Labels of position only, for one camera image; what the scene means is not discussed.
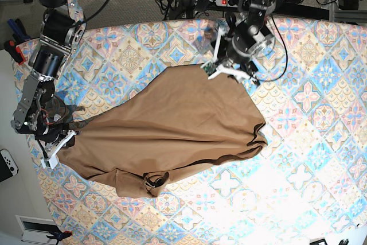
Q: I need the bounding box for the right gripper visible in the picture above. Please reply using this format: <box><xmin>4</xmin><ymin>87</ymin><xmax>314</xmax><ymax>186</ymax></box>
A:
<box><xmin>35</xmin><ymin>124</ymin><xmax>81</xmax><ymax>168</ymax></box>

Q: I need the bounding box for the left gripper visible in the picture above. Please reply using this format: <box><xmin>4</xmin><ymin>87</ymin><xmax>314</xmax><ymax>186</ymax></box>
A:
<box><xmin>201</xmin><ymin>25</ymin><xmax>275</xmax><ymax>84</ymax></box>

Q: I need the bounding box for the brown t-shirt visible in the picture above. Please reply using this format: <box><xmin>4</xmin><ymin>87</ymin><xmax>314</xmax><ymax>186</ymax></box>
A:
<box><xmin>58</xmin><ymin>65</ymin><xmax>267</xmax><ymax>198</ymax></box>

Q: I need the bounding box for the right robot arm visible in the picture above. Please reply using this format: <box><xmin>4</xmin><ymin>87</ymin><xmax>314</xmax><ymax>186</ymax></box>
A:
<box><xmin>11</xmin><ymin>0</ymin><xmax>86</xmax><ymax>169</ymax></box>

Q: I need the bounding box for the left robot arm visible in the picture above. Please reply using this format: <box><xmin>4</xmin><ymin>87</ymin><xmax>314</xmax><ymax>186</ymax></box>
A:
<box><xmin>201</xmin><ymin>0</ymin><xmax>276</xmax><ymax>86</ymax></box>

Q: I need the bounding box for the white power strip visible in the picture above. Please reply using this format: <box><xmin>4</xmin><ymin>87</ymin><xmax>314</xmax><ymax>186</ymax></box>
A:
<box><xmin>215</xmin><ymin>0</ymin><xmax>237</xmax><ymax>8</ymax></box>

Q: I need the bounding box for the game console controller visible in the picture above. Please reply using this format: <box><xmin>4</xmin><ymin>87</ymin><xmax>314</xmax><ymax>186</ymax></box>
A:
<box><xmin>0</xmin><ymin>149</ymin><xmax>18</xmax><ymax>182</ymax></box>

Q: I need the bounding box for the white box with window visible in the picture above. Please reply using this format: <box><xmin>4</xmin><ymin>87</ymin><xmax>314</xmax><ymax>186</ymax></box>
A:
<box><xmin>15</xmin><ymin>215</ymin><xmax>59</xmax><ymax>244</ymax></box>

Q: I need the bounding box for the red black clamp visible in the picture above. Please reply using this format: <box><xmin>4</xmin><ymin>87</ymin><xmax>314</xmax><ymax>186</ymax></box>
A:
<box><xmin>3</xmin><ymin>40</ymin><xmax>25</xmax><ymax>65</ymax></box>

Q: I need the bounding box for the orange black bottom clamp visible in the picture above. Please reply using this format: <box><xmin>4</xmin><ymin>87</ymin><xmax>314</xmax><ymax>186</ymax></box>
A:
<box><xmin>46</xmin><ymin>231</ymin><xmax>72</xmax><ymax>244</ymax></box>

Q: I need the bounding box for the blue black clamp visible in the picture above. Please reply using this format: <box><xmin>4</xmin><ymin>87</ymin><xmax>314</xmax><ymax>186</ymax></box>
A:
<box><xmin>7</xmin><ymin>18</ymin><xmax>31</xmax><ymax>44</ymax></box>

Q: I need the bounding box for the patterned tile tablecloth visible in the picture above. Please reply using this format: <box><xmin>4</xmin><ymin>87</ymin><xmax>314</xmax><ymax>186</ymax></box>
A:
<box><xmin>27</xmin><ymin>18</ymin><xmax>366</xmax><ymax>244</ymax></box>

